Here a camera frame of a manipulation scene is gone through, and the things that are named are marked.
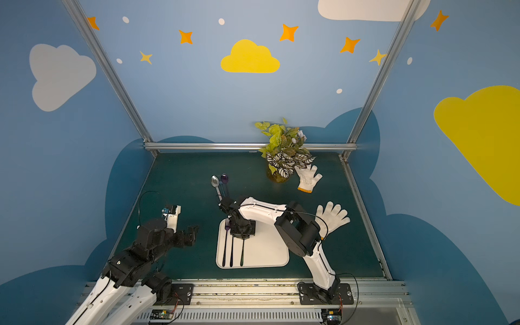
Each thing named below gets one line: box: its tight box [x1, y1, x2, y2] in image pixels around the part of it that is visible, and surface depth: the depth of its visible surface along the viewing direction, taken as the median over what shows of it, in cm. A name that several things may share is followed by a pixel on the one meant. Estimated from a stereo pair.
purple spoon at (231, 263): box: [229, 234, 234, 268], surface depth 85 cm
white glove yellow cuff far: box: [294, 164, 323, 194], surface depth 112 cm
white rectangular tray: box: [215, 218, 290, 269], surface depth 86 cm
